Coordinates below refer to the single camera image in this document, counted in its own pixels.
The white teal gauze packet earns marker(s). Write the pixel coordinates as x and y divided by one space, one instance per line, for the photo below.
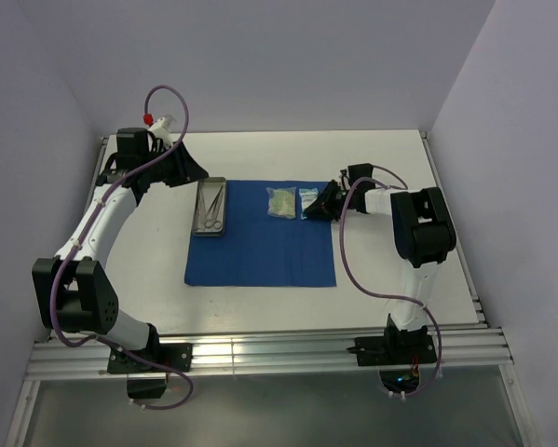
307 197

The green printed glove packet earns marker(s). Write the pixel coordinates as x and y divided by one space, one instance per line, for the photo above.
281 202

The metal scissors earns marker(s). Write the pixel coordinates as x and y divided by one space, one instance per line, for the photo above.
214 209

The metal instrument tray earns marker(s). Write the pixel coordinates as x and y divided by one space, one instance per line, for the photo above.
210 187

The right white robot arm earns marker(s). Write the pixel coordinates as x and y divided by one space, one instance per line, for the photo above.
423 234

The blue surgical cloth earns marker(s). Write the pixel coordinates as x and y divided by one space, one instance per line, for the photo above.
258 250

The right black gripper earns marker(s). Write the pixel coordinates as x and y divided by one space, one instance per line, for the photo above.
331 201

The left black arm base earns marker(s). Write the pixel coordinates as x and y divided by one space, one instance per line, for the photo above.
169 359

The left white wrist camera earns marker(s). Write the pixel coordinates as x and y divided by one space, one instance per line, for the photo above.
161 129

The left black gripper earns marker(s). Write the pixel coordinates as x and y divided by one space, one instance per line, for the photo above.
177 164

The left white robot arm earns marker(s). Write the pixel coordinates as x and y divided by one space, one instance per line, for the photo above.
73 293

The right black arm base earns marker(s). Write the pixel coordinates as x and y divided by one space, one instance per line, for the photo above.
406 349

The aluminium front rail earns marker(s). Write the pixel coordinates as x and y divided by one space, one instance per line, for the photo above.
265 353

